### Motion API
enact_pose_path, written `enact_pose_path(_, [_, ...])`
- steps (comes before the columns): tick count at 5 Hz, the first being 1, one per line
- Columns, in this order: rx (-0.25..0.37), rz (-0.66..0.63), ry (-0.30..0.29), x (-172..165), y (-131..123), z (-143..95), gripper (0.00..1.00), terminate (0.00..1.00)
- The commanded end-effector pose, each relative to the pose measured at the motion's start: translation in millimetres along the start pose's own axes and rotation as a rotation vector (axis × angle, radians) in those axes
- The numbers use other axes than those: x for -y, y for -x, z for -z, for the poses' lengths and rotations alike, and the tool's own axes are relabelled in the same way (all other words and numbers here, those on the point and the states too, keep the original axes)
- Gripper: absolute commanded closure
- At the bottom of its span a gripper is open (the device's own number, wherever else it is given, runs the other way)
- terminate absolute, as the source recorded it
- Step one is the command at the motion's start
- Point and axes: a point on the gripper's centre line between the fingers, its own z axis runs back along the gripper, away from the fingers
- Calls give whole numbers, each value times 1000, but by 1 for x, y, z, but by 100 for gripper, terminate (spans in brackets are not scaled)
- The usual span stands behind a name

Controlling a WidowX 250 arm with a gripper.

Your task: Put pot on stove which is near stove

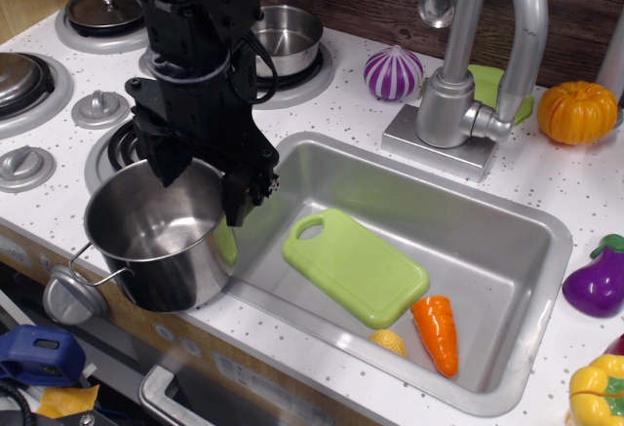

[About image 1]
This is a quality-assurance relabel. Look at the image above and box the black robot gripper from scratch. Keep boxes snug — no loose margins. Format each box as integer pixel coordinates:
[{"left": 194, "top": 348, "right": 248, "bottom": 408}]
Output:
[{"left": 126, "top": 30, "right": 279, "bottom": 227}]

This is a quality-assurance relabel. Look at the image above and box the large steel pot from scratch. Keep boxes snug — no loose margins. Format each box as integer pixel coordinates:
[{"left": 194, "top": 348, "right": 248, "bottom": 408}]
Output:
[{"left": 84, "top": 160, "right": 238, "bottom": 313}]

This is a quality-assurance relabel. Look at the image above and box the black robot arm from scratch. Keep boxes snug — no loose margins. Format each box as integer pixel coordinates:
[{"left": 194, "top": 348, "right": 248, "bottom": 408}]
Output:
[{"left": 125, "top": 0, "right": 279, "bottom": 227}]

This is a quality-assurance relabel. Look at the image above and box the upper silver stove knob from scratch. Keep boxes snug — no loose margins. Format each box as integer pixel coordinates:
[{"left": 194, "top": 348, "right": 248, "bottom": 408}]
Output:
[{"left": 71, "top": 90, "right": 130, "bottom": 130}]

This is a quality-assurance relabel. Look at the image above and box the silver stove knob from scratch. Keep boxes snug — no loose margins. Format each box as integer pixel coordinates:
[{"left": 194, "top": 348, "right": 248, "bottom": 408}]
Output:
[
  {"left": 71, "top": 90, "right": 130, "bottom": 130},
  {"left": 1, "top": 145, "right": 57, "bottom": 193}
]

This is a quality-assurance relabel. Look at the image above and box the back left stove burner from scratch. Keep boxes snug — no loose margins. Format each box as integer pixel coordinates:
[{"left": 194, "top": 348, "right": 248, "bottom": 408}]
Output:
[{"left": 55, "top": 6, "right": 148, "bottom": 55}]

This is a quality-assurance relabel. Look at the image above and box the small steel pot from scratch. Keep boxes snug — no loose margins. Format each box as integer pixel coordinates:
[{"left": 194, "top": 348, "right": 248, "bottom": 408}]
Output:
[{"left": 253, "top": 5, "right": 324, "bottom": 77}]

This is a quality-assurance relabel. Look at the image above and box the lower silver stove knob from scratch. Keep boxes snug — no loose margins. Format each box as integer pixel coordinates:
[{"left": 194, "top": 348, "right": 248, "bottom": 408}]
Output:
[{"left": 1, "top": 145, "right": 57, "bottom": 193}]

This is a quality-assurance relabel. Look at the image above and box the front left stove burner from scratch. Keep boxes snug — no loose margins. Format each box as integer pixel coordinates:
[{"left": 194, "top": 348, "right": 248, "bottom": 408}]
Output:
[{"left": 1, "top": 53, "right": 73, "bottom": 139}]

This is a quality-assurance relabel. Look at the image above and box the steel pot lid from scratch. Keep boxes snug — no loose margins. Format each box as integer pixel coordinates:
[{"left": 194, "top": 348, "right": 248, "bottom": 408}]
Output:
[{"left": 64, "top": 0, "right": 143, "bottom": 31}]

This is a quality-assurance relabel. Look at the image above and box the green plastic cutting board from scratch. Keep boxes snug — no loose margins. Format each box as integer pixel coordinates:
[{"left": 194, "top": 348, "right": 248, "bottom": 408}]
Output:
[{"left": 282, "top": 209, "right": 429, "bottom": 329}]

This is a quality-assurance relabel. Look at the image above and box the silver oven dial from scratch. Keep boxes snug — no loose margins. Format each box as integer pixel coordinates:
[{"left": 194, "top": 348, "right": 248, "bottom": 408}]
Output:
[{"left": 43, "top": 265, "right": 108, "bottom": 326}]

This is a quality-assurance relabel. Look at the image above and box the purple striped toy onion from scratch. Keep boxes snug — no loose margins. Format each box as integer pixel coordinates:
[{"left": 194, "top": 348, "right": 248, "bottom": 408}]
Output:
[{"left": 364, "top": 45, "right": 424, "bottom": 100}]

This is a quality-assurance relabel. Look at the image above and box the yellow toy corn piece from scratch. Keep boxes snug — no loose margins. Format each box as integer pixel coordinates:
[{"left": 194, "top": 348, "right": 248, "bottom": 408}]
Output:
[{"left": 368, "top": 329, "right": 407, "bottom": 358}]

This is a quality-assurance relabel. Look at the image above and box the blue clamp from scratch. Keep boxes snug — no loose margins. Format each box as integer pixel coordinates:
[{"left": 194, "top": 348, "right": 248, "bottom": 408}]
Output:
[{"left": 1, "top": 325, "right": 87, "bottom": 387}]

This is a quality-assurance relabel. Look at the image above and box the silver toy faucet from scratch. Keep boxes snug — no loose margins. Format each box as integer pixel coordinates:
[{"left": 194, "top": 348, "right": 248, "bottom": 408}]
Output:
[{"left": 381, "top": 0, "right": 548, "bottom": 182}]

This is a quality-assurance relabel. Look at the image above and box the orange toy carrot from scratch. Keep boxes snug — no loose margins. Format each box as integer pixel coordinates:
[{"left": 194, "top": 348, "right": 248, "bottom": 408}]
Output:
[{"left": 410, "top": 295, "right": 459, "bottom": 378}]

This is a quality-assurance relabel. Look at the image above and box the hanging silver ladle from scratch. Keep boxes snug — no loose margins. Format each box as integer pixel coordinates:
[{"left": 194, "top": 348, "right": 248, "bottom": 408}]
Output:
[{"left": 418, "top": 0, "right": 456, "bottom": 29}]

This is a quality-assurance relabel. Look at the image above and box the green plastic plate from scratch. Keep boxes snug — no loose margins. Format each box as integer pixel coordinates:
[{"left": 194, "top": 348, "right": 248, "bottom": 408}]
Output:
[{"left": 468, "top": 64, "right": 533, "bottom": 126}]

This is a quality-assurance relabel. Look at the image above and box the silver toy sink basin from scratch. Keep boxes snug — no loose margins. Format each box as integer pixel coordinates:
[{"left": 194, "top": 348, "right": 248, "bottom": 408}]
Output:
[{"left": 227, "top": 133, "right": 572, "bottom": 417}]

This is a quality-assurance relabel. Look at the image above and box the orange toy pumpkin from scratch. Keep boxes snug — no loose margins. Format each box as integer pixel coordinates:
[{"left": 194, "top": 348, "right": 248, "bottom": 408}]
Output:
[{"left": 537, "top": 81, "right": 618, "bottom": 145}]

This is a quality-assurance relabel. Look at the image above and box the purple toy eggplant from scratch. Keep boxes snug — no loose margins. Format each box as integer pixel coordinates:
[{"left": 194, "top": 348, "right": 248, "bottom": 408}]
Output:
[{"left": 563, "top": 234, "right": 623, "bottom": 318}]

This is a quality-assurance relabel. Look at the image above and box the yellow toy bell pepper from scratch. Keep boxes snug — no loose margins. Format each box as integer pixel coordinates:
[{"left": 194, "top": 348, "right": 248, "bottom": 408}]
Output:
[{"left": 565, "top": 354, "right": 623, "bottom": 425}]

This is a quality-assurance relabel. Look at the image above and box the silver oven door handle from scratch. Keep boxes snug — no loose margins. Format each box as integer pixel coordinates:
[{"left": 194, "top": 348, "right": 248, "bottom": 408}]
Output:
[{"left": 138, "top": 365, "right": 246, "bottom": 425}]

